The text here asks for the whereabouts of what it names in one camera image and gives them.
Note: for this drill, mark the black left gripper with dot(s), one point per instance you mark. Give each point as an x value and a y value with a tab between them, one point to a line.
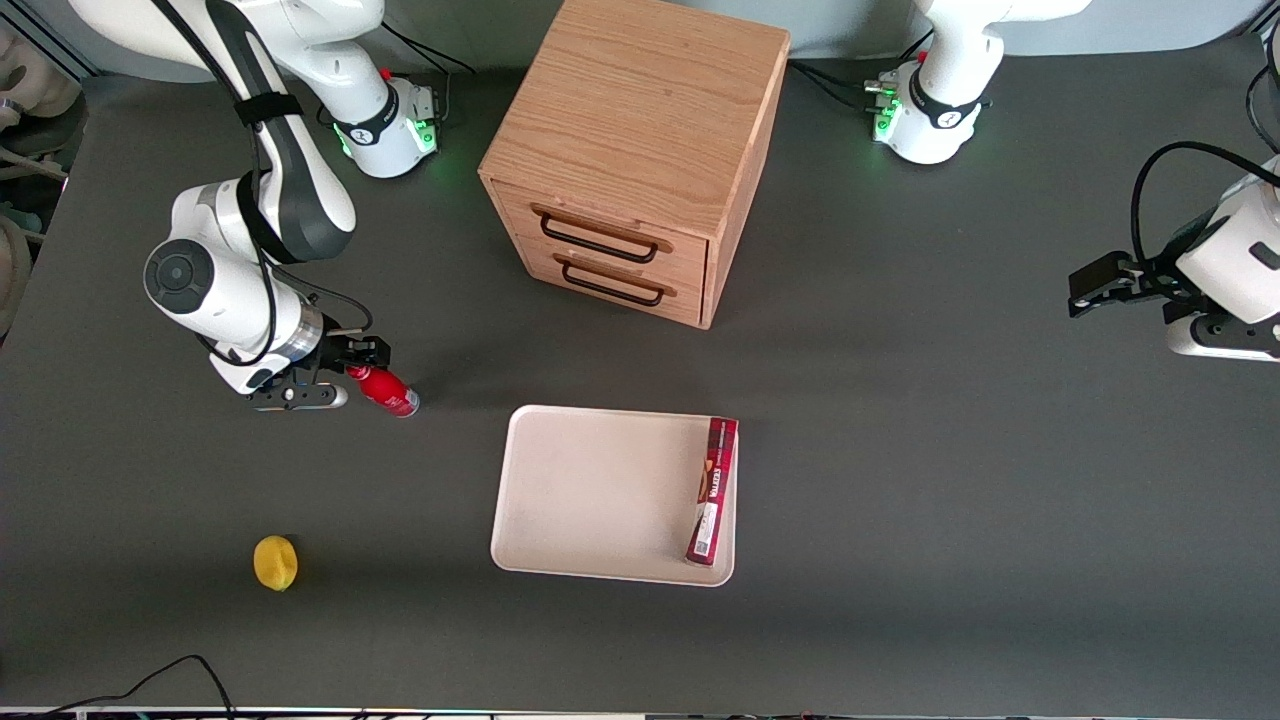
1157	278

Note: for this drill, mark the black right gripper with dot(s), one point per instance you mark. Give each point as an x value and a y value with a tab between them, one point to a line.
337	352

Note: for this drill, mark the red coke bottle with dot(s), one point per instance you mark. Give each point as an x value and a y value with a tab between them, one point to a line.
392	394

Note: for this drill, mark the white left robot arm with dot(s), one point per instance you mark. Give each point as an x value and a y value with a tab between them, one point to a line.
935	130

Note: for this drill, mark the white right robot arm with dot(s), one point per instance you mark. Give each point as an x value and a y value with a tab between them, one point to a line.
320	210

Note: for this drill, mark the beige plastic tray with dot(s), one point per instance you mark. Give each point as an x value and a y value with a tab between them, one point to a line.
600	490

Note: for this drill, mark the yellow lemon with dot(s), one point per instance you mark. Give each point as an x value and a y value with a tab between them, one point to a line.
275	563

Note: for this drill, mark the wooden two-drawer cabinet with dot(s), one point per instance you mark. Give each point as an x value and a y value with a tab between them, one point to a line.
640	110

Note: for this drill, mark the beige curved object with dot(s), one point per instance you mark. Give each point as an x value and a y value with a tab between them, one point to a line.
12	270

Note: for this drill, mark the red cookie box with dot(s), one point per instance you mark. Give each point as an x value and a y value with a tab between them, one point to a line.
712	500

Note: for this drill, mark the white rounded plastic object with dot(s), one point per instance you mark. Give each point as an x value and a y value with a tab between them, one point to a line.
40	85

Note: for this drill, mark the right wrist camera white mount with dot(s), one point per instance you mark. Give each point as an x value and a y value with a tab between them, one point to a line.
300	397

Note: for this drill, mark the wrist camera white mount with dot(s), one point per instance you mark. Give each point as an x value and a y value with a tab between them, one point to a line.
1230	335
300	397

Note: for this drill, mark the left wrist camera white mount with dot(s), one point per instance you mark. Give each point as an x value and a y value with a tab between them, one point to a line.
1230	335

